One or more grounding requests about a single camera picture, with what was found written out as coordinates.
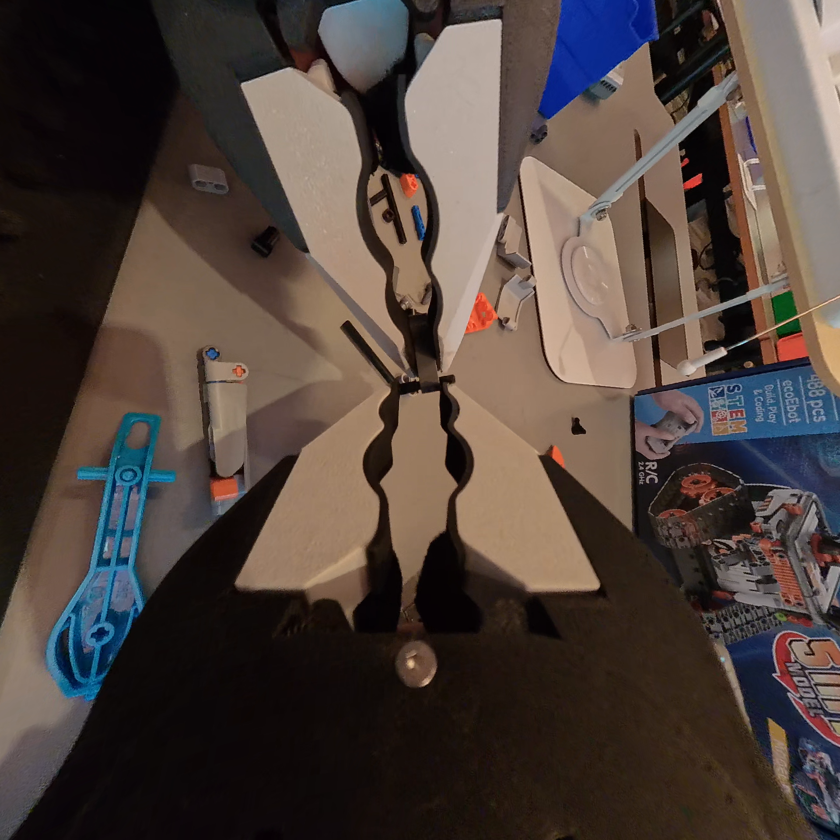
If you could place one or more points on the blue printed cardboard box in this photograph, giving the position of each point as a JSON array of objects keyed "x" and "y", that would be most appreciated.
[{"x": 754, "y": 656}]

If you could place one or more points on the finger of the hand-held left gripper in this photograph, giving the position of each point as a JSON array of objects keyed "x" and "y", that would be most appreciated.
[
  {"x": 308, "y": 151},
  {"x": 466, "y": 131}
]

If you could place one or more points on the grey pin connector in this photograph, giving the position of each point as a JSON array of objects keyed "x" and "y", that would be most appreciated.
[{"x": 408, "y": 300}]

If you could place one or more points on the black medium axle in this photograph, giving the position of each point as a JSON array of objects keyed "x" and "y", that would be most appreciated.
[{"x": 377, "y": 197}]

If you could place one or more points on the black short connector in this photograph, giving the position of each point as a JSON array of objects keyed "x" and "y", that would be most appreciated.
[{"x": 265, "y": 241}]

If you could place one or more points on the dark grey holed beam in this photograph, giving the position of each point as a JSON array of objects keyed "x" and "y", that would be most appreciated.
[{"x": 539, "y": 134}]

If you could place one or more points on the orange short beam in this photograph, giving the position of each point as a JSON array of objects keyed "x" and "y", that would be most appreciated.
[{"x": 223, "y": 491}]

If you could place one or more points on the black long axle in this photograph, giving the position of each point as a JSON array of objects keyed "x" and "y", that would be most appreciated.
[
  {"x": 369, "y": 351},
  {"x": 395, "y": 213}
]

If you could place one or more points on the orange two-hole connector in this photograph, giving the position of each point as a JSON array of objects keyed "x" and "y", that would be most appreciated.
[{"x": 409, "y": 186}]

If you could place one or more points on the blue bin with white label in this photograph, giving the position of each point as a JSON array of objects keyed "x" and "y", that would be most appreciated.
[{"x": 590, "y": 52}]

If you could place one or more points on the small black connector piece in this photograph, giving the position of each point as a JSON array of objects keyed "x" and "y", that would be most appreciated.
[{"x": 577, "y": 426}]

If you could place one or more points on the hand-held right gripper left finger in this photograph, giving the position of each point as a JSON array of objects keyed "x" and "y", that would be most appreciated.
[{"x": 315, "y": 518}]

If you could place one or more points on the white stand with wooden tray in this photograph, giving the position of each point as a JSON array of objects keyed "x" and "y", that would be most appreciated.
[{"x": 571, "y": 197}]

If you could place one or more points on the light blue separator tool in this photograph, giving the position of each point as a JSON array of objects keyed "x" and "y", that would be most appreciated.
[{"x": 111, "y": 525}]

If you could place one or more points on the black studded foam mat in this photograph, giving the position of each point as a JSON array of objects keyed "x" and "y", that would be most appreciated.
[{"x": 52, "y": 197}]

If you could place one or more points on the blue pin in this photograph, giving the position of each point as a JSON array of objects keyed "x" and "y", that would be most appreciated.
[{"x": 418, "y": 223}]

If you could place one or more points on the grey toy actuator assembly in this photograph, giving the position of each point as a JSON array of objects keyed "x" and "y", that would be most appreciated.
[{"x": 226, "y": 413}]

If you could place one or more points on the orange angled panel piece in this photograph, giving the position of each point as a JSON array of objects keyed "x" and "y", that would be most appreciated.
[
  {"x": 481, "y": 316},
  {"x": 556, "y": 455}
]

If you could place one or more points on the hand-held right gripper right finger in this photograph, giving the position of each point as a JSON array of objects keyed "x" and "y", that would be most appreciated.
[{"x": 525, "y": 525}]

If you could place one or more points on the light grey curved panel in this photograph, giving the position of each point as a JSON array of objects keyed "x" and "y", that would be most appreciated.
[
  {"x": 510, "y": 246},
  {"x": 515, "y": 298}
]

